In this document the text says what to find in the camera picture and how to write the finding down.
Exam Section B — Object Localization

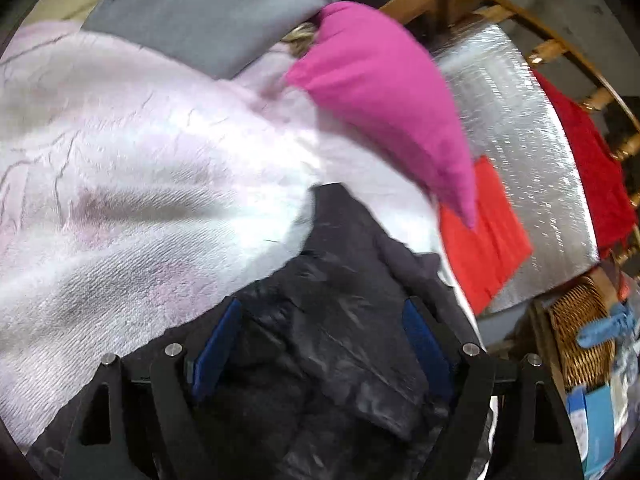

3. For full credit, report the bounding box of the yellowish patterned cloth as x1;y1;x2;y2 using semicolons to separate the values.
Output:
280;22;321;58

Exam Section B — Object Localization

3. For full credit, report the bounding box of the red cloth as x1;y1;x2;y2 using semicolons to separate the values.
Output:
532;70;638;258

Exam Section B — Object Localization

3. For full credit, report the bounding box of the light blue cloth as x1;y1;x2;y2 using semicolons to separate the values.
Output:
576;302;638;348

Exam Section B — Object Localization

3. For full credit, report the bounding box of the grey garment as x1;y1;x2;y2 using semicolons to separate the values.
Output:
82;0;341;81

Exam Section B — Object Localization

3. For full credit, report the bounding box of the wicker basket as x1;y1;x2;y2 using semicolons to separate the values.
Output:
547;277;618;391

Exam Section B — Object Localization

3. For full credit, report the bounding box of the magenta pillow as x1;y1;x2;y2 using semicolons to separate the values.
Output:
284;1;478;231

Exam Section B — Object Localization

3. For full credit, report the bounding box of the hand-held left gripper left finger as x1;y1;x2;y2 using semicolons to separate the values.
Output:
60;297;246;480

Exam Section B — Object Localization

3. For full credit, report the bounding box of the silver foil mat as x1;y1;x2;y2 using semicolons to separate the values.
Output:
430;22;601;316

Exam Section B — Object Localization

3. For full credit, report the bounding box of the pale pink textured blanket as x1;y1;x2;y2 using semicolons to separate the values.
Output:
0;22;483;451

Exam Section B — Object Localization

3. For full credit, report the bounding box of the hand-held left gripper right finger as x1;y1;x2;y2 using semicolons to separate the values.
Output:
402;297;586;480

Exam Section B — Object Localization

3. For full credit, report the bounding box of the blue and white box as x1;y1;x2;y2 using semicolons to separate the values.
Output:
565;385;616;478

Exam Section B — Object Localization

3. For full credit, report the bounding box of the orange-red pillow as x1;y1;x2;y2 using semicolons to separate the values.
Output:
439;156;535;313

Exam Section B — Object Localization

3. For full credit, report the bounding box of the black quilted jacket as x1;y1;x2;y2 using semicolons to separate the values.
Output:
25;182;501;480

